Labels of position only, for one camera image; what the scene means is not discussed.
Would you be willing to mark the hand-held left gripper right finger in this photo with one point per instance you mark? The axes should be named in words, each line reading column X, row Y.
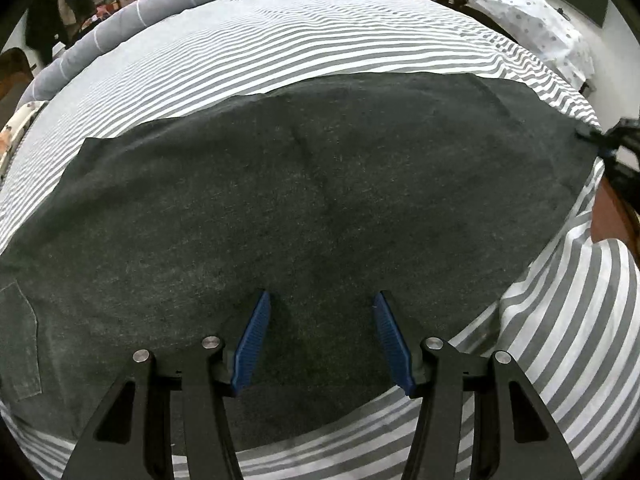
column 392, row 345

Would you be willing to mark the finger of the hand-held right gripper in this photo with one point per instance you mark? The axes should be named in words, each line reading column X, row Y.
column 592, row 136

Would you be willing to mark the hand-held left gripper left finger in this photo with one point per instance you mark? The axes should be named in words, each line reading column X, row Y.
column 250, row 345

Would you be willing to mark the dark denim pants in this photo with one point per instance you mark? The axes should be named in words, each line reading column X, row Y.
column 300, row 185

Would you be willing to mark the white polka dot cloth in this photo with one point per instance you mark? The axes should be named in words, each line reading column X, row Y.
column 530, row 15

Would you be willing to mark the grey white striped bed sheet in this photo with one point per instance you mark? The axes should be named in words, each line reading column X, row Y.
column 325, row 35

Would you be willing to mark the floral pillow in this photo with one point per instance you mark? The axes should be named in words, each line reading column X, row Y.
column 15, row 130

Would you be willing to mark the rolled grey checked duvet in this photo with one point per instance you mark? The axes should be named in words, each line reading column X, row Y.
column 150, row 10

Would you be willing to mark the carved wooden headboard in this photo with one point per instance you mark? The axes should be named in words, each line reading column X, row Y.
column 12, row 80

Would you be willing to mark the black coat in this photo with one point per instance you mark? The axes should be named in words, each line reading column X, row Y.
column 47, row 15

